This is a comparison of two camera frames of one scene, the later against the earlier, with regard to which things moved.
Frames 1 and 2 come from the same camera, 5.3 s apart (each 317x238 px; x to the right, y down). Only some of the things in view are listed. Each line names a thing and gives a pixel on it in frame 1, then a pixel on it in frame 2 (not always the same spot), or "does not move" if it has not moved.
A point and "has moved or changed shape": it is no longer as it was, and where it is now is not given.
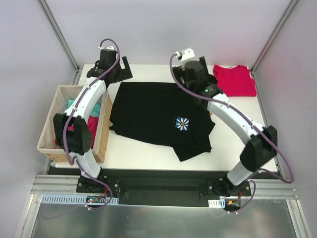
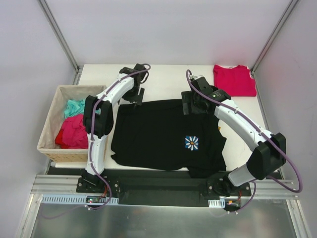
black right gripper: (177, 72) → (187, 103)
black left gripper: (123, 72) → (135, 97)
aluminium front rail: (69, 184) does not move
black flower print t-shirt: (164, 114) has moved or changed shape
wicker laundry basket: (48, 146) does not move
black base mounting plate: (161, 187) does not move
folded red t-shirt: (237, 81) does not move
